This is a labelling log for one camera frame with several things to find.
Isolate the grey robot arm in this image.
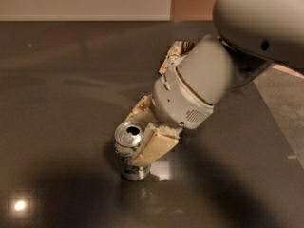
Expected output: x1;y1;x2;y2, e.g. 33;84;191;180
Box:
129;0;304;166

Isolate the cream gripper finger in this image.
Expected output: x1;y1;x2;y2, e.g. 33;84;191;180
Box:
130;123;182;167
125;95;157;123

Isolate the silver green 7up can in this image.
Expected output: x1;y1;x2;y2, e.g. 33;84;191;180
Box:
114;122;150;181

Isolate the brown white snack bag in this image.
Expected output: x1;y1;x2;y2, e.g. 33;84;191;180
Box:
159;41;196;75

